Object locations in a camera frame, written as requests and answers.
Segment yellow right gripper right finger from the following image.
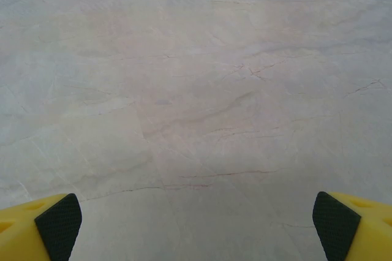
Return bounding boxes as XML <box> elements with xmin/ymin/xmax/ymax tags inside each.
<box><xmin>312</xmin><ymin>191</ymin><xmax>392</xmax><ymax>261</ymax></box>

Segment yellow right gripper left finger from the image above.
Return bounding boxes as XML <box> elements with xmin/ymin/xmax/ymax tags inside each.
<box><xmin>0</xmin><ymin>192</ymin><xmax>83</xmax><ymax>261</ymax></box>

